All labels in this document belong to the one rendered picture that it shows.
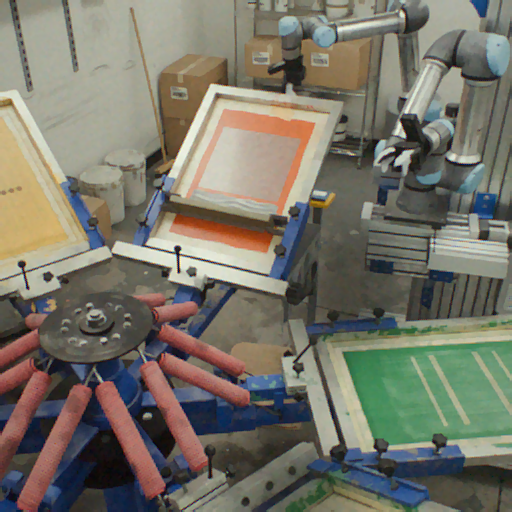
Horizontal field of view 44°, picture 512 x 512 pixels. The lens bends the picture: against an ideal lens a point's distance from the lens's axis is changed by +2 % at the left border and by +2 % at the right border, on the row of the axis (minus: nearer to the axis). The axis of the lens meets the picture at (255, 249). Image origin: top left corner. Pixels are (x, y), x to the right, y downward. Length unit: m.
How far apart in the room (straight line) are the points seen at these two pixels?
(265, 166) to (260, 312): 1.57
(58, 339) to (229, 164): 1.11
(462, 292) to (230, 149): 1.15
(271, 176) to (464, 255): 0.77
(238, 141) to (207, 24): 3.91
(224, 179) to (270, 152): 0.21
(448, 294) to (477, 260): 0.49
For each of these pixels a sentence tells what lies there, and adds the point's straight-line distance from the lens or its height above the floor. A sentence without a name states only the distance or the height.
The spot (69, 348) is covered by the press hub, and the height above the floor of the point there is 1.31.
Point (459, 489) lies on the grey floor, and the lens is 3.13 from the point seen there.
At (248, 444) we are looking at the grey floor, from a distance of 3.14.
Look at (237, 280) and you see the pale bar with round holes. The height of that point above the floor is 1.15.
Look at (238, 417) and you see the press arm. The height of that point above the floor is 0.93.
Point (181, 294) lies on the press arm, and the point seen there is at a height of 1.10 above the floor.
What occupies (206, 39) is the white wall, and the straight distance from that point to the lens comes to 6.47.
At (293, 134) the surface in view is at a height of 1.44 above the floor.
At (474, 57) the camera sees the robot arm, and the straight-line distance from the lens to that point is 2.17.
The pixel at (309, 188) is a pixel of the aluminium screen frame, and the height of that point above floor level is 1.34.
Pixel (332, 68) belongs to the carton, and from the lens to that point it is 5.52.
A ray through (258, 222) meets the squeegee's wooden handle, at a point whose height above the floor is 1.27.
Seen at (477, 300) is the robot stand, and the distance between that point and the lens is 2.85.
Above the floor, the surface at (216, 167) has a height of 1.33.
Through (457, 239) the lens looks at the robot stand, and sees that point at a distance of 2.45.
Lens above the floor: 2.39
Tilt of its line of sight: 32 degrees down
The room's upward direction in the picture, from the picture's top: straight up
